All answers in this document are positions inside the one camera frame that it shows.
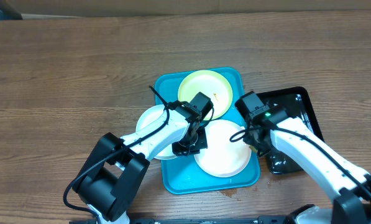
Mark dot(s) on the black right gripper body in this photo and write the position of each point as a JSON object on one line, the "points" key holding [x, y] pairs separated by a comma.
{"points": [[258, 144]]}

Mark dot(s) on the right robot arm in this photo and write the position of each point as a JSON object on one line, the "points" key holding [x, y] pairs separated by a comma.
{"points": [[347, 185]]}

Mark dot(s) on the black water tray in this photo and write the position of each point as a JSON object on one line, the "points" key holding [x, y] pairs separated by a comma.
{"points": [[296, 100]]}

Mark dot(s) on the green yellow sponge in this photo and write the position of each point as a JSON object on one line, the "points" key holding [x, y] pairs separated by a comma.
{"points": [[254, 149]]}

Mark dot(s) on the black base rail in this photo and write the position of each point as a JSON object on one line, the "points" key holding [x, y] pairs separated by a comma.
{"points": [[276, 219]]}

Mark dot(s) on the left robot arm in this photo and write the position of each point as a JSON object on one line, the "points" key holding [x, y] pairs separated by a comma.
{"points": [[112, 174]]}

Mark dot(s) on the yellow-green plate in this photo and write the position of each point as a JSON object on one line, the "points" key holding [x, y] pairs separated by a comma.
{"points": [[210, 83]]}

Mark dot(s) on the teal plastic tray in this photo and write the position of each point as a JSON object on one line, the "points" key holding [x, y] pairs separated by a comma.
{"points": [[182, 175]]}

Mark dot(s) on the white plate with blue rim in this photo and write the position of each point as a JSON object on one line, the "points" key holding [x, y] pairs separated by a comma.
{"points": [[151, 119]]}

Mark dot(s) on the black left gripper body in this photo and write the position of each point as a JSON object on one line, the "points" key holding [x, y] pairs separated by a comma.
{"points": [[192, 145]]}

